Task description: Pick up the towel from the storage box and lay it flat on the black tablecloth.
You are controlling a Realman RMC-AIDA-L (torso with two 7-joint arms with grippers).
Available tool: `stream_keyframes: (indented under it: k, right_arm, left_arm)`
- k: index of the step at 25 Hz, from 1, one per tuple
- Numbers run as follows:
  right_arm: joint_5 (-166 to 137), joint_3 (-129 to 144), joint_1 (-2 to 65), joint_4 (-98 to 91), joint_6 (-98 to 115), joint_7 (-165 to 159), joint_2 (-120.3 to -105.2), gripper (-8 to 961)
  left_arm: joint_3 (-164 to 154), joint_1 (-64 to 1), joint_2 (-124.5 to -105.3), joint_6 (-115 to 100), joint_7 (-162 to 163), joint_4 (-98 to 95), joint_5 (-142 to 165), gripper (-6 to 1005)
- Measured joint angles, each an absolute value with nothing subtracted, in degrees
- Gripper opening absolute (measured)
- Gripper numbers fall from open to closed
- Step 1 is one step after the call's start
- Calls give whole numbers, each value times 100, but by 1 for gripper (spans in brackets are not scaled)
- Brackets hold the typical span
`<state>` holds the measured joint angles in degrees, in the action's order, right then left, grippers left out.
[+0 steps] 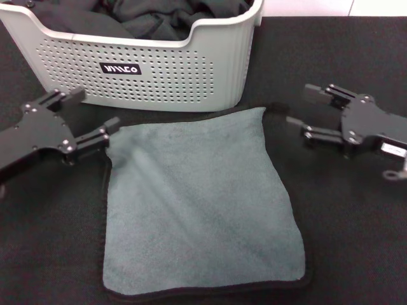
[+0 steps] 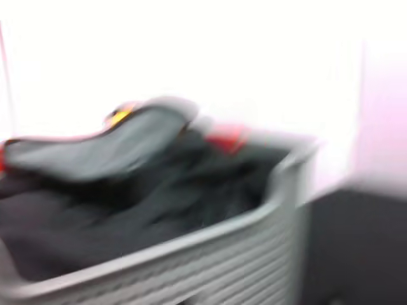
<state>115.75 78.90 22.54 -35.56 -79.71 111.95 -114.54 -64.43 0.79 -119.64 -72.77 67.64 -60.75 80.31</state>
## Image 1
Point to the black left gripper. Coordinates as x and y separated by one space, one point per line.
38 133

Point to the grey towel with yellow back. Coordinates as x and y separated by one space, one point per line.
203 197

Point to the black cloth inside box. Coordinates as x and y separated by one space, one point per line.
143 16

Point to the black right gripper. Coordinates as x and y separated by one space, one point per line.
369 127

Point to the grey perforated storage box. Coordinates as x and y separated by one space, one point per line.
178 79

